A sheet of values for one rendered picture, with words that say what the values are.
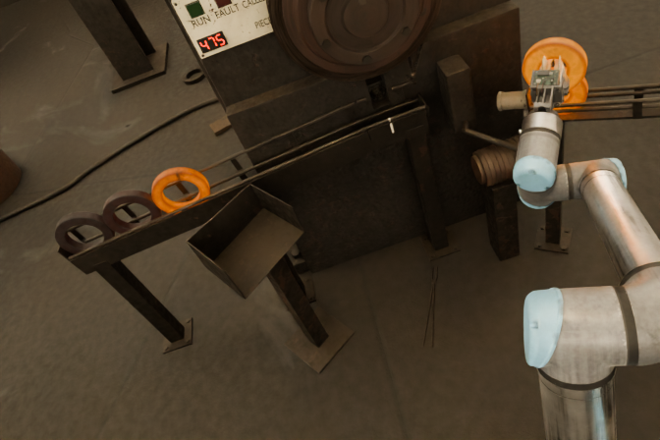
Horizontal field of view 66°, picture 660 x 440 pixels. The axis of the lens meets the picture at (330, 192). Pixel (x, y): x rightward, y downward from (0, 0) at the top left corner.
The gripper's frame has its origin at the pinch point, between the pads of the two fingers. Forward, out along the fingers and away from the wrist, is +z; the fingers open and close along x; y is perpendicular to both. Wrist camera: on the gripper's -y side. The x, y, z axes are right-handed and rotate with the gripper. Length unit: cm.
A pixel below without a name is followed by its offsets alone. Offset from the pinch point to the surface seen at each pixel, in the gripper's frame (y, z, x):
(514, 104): -21.1, 1.1, 12.0
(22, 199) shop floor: -77, -37, 315
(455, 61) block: -10.3, 9.3, 29.6
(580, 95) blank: -18.9, 2.8, -6.1
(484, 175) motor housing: -35.9, -16.0, 19.9
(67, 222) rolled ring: 8, -68, 138
